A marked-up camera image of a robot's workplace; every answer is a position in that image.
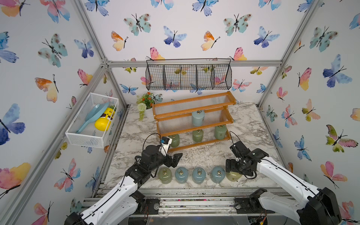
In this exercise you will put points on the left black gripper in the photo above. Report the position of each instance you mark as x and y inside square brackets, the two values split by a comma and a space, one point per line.
[174, 161]

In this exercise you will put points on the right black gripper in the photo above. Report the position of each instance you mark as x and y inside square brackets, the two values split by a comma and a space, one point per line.
[227, 162]

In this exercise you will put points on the green canister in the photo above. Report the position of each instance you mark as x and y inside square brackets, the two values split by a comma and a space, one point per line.
[175, 140]
[197, 135]
[220, 132]
[165, 175]

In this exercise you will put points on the blue canister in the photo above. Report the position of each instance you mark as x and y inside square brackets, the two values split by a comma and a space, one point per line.
[218, 174]
[198, 118]
[198, 175]
[181, 175]

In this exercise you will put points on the yellow-green canister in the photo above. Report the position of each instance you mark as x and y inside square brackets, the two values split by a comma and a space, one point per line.
[233, 176]

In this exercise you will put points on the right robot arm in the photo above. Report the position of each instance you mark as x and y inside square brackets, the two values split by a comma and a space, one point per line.
[309, 205]

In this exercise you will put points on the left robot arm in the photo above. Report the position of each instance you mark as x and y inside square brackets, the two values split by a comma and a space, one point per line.
[124, 198]

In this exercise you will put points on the wooden three-tier shelf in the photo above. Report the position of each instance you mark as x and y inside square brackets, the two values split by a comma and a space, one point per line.
[175, 118]

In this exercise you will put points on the artificial flower plant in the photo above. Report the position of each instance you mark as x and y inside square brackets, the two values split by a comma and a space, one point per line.
[145, 104]

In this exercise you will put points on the yellow bottle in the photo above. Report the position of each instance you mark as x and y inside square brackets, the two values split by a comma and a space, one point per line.
[103, 123]

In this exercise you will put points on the light blue dustpan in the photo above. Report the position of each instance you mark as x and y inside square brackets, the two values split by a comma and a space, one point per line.
[95, 113]

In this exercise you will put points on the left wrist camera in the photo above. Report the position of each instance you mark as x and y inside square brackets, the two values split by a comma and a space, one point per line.
[165, 143]

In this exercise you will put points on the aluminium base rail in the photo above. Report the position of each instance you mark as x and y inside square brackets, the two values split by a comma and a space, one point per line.
[217, 201]

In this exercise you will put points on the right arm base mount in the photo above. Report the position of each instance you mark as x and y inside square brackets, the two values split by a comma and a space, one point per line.
[250, 204]

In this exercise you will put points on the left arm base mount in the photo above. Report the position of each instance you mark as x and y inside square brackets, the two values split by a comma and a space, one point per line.
[146, 206]

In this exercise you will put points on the black wire wall basket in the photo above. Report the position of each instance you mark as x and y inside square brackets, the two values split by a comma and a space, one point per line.
[195, 75]

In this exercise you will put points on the white mesh wall basket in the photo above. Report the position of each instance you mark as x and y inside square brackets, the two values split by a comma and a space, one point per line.
[90, 136]

